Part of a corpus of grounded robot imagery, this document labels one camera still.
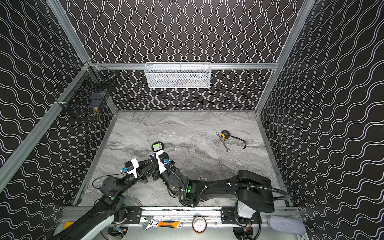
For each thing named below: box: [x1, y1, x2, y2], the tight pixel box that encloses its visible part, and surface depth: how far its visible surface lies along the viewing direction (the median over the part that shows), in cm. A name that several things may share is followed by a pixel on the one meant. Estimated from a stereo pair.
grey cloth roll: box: [268, 215, 306, 236], surface depth 72 cm
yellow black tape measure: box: [220, 130, 247, 149], surface depth 105 cm
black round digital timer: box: [151, 141, 164, 152], surface depth 100 cm
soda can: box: [192, 216, 207, 234], surface depth 65 cm
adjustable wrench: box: [142, 215, 153, 230], surface depth 74 cm
